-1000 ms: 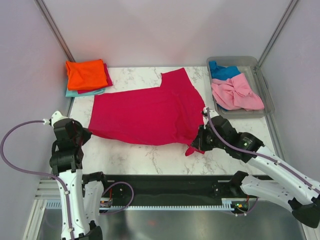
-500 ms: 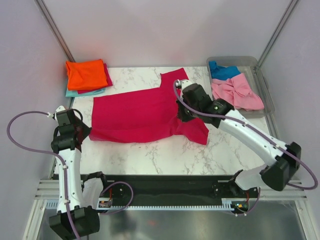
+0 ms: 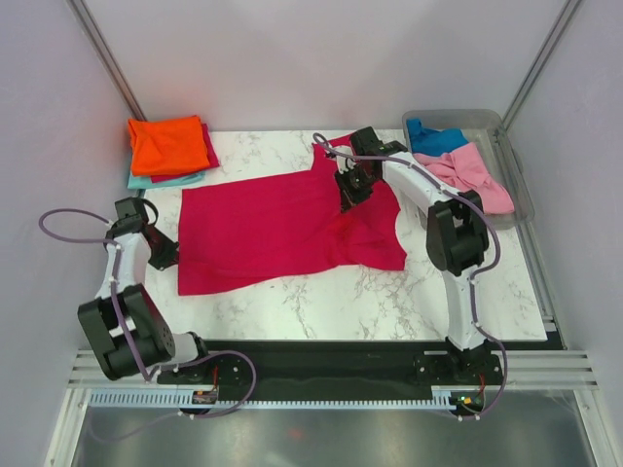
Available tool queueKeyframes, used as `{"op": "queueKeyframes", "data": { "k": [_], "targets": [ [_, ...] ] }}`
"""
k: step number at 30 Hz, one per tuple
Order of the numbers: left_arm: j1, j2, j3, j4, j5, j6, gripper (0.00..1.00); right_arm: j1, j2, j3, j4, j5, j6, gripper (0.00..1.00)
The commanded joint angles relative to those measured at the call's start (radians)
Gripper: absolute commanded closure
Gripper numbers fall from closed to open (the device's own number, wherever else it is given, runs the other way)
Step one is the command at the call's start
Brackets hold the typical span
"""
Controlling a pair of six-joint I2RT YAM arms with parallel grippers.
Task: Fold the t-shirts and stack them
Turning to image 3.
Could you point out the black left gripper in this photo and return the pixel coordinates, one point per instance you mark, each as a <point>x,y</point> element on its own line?
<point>169,257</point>

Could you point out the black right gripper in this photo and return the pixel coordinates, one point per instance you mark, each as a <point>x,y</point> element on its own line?
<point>346,173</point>

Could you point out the magenta red t shirt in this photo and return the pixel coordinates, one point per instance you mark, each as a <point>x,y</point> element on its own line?
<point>237,234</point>

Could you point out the light pink t shirt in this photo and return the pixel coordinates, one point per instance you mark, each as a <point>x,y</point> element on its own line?
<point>464,169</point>

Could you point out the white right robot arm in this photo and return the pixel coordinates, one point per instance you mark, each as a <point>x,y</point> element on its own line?
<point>457,239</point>

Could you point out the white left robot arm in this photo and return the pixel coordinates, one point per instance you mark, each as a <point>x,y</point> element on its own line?
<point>128,334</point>

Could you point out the folded teal t shirt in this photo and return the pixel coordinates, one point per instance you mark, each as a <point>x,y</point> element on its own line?
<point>145,183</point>

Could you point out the blue t shirt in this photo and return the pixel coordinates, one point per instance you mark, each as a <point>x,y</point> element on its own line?
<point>433,142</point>

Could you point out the folded magenta t shirt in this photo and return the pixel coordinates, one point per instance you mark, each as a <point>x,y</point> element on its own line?
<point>212,161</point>

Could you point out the folded orange t shirt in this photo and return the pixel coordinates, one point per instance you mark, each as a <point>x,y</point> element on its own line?
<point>167,147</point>

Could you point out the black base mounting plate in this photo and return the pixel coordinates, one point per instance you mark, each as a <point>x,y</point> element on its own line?
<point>310,371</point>

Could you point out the grey plastic bin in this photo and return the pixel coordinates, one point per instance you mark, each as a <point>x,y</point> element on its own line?
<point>485,128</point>

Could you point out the left aluminium corner post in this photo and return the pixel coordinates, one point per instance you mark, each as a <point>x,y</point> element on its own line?
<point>88,23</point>

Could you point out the aluminium corner post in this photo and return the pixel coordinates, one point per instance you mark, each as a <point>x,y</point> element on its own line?
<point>551,42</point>
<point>88,23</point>

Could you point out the white slotted cable duct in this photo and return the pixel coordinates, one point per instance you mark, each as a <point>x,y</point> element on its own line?
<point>189,400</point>

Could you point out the aluminium frame rail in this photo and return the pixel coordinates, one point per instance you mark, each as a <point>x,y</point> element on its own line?
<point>527,369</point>

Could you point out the right aluminium corner post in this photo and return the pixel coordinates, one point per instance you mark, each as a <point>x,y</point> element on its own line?
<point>551,42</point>

